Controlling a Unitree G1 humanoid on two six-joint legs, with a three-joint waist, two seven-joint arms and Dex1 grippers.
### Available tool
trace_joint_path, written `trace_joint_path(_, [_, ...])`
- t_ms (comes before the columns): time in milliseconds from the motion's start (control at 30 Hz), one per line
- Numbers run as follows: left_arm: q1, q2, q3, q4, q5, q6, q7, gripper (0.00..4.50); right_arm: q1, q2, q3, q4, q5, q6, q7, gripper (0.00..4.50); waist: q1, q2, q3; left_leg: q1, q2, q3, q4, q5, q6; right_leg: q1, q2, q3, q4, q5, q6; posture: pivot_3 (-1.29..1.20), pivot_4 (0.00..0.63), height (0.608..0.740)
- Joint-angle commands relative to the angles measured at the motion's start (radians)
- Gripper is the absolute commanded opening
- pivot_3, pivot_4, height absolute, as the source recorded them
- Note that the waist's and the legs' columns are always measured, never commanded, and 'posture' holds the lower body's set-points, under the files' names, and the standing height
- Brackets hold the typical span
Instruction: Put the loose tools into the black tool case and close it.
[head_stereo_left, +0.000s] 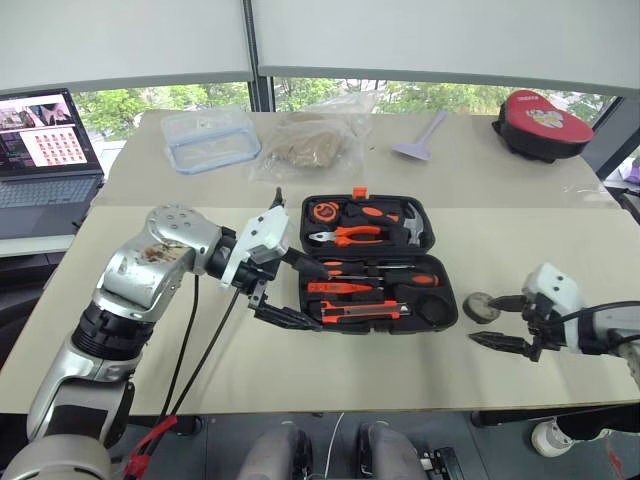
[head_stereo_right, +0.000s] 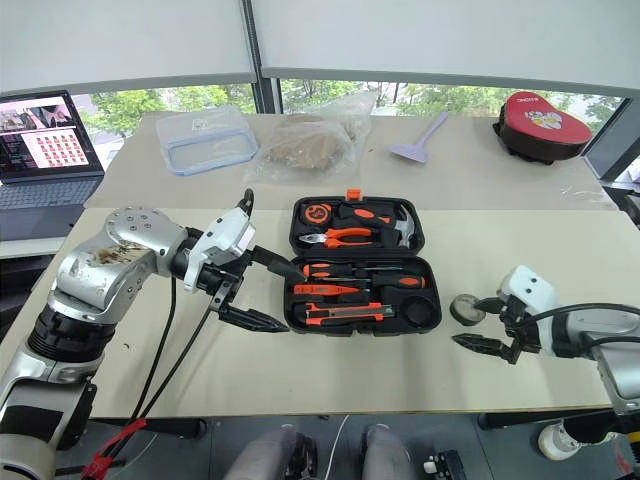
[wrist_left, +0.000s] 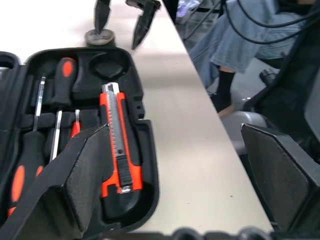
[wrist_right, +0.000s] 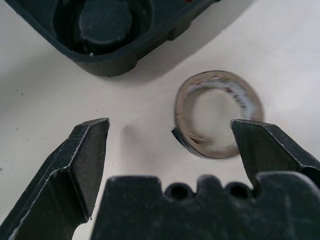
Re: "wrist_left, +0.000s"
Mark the grey rounded plastic base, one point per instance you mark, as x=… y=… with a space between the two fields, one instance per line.
x=240 y=125

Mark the black chair frame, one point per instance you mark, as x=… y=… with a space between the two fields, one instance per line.
x=282 y=105

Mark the small orange tester screwdriver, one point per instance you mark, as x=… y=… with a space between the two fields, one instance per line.
x=75 y=127

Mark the black caster wheel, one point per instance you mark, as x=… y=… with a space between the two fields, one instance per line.
x=268 y=75

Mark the person in blue jeans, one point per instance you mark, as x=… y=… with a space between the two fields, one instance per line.
x=232 y=45

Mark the black tape roll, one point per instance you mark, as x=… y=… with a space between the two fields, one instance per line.
x=100 y=38

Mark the orange black utility knife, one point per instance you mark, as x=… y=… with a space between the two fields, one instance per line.
x=121 y=102

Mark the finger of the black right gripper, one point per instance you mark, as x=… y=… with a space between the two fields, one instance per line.
x=102 y=15
x=143 y=22

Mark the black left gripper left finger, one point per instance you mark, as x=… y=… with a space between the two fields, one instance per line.
x=57 y=190

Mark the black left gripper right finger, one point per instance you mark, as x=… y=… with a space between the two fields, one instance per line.
x=287 y=180

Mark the black tool case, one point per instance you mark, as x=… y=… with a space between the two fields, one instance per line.
x=138 y=95

